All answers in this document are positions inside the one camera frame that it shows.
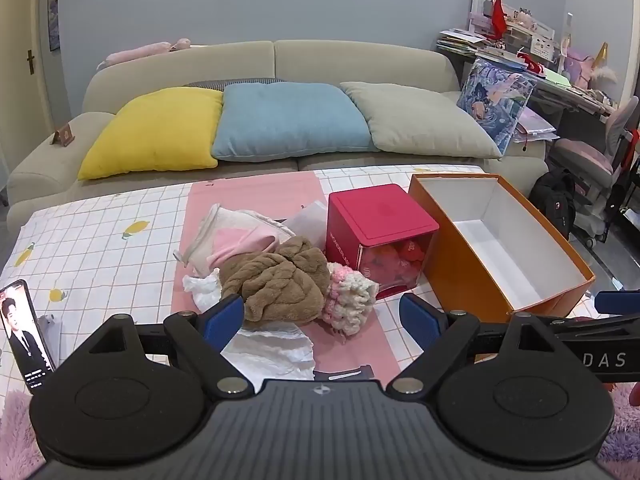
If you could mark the orange cardboard box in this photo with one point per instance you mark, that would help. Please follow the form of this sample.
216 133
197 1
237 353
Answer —
450 260

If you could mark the long pink plush toy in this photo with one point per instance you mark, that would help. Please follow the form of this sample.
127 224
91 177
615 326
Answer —
140 52

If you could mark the checked lemon print tablecloth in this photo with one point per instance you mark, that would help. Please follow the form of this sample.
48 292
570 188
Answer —
100 240

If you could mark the white plastic bag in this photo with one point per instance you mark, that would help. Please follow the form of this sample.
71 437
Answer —
275 350

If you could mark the beige fabric sofa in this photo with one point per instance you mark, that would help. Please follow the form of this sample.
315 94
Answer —
300 60

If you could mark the dark cross ornament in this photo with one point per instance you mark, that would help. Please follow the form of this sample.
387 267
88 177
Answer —
31 61

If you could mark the yellow cushion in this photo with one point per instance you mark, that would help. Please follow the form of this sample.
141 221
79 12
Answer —
150 130

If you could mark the cluttered grey desk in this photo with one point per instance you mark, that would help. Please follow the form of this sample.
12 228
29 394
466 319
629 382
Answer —
555 91

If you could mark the small white tissue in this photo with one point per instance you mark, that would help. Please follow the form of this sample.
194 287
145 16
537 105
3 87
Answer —
202 287

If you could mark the pink desk chair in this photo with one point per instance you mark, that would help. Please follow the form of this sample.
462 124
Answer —
585 160

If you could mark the small brown stand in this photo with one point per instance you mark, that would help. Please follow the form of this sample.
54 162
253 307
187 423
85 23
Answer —
62 136

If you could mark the red hanging ornament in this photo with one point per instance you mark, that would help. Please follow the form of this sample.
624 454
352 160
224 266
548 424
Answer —
497 17

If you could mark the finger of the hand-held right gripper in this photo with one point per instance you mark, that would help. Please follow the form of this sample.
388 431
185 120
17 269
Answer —
617 302
590 327

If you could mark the grey phone stand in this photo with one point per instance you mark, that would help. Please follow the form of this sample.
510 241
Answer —
50 330

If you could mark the red lidded clear box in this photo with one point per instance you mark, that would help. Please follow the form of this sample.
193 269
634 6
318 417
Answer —
380 210

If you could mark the pink and cream crochet piece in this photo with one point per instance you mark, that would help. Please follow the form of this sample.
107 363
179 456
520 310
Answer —
350 295

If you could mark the desk calendar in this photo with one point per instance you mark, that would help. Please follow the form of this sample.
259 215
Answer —
542 50

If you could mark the small red bow ornament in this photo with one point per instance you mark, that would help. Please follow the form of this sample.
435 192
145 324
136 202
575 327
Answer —
531 63

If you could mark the stack of papers and books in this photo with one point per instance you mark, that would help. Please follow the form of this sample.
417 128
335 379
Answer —
457 40

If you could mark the blue cartoon print cushion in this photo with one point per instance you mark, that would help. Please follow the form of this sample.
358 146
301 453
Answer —
492 100

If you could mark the pink plastic folders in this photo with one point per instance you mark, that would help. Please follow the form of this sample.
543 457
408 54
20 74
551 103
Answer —
537 127

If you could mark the framed wall picture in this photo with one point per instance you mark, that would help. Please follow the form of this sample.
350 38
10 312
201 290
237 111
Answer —
54 22

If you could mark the black metal rack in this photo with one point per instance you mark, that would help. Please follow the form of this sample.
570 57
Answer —
627 185

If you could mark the black backpack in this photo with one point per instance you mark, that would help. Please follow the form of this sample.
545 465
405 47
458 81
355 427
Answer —
552 205

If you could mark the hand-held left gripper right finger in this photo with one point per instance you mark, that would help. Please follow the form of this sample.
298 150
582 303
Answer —
419 316

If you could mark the clear plastic bag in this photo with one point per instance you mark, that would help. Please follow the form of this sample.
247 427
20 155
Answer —
310 220

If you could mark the beige cushion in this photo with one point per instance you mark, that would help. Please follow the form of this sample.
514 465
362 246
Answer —
425 120

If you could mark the pink cloth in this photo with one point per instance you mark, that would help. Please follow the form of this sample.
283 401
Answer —
240 250

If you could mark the pink unicorn bag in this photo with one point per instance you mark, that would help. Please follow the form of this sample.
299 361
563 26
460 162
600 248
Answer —
582 67

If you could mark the pink fluffy rug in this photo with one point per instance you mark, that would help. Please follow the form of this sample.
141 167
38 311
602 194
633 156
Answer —
15 425

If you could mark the brown fluffy towel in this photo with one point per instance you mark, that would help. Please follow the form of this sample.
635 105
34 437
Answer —
280 280

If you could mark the light blue cushion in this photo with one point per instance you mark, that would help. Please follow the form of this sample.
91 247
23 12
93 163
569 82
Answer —
290 120

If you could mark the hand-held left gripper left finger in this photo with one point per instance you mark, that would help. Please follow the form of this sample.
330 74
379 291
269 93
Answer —
226 316

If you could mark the grey mesh mat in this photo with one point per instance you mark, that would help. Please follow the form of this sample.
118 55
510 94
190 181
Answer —
235 83

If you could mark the black smartphone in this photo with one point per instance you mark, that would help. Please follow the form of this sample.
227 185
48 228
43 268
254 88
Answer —
22 335

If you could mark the cream cloth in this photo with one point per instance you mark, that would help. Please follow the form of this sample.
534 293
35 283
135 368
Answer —
220 222

